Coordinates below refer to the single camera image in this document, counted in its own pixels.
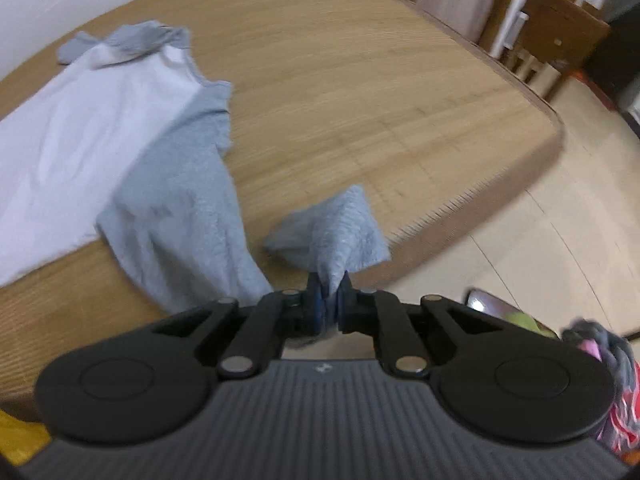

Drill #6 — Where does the grey and white raglan shirt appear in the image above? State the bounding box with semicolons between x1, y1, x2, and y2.
0;20;392;351

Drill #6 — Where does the dark glossy object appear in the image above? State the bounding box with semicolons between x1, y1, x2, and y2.
464;287;557;339

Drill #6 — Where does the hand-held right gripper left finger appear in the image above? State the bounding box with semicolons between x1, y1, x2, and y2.
150;273;329;380

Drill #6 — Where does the dark cabinet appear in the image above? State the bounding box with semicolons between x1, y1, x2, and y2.
582;0;640;128

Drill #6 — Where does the wooden chair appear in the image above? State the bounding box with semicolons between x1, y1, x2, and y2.
495;0;612;102

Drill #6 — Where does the pile of grey pink clothes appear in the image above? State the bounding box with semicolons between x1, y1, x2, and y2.
559;316;640;457

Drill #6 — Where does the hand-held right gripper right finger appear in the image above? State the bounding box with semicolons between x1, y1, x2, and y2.
330;270;506;380

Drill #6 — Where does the person's yellow clothing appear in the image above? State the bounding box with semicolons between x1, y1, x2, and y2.
0;409;52;467

